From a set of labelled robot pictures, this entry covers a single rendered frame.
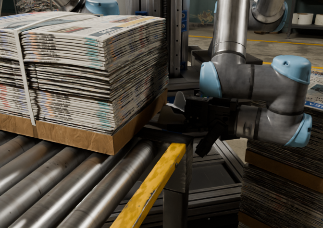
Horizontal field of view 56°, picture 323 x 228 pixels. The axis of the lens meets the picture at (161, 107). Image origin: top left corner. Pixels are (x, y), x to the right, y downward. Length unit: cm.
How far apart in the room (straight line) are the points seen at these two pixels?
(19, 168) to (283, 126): 53
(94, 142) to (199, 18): 716
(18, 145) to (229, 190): 101
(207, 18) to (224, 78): 700
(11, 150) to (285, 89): 57
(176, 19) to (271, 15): 36
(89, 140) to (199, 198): 87
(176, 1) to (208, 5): 635
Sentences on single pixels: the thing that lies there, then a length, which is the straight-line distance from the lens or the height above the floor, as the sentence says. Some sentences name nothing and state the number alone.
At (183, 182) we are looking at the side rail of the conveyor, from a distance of 68.
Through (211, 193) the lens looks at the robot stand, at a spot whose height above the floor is 23.
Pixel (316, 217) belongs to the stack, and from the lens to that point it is 96.
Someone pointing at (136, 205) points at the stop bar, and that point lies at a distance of 45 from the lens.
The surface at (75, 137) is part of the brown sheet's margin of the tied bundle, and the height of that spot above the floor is 83.
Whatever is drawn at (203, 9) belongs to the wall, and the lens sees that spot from 762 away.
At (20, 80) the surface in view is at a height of 93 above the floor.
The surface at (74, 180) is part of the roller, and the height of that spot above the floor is 80.
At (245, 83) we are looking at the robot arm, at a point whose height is 92.
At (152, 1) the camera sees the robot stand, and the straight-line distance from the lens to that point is 124.
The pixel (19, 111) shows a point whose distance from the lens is 70.
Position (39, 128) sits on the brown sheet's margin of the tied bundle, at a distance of 67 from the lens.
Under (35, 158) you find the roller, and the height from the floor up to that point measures 79.
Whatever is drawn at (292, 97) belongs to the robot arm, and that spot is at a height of 90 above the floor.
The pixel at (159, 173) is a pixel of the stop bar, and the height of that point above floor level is 82.
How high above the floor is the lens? 112
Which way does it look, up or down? 23 degrees down
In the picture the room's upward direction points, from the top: straight up
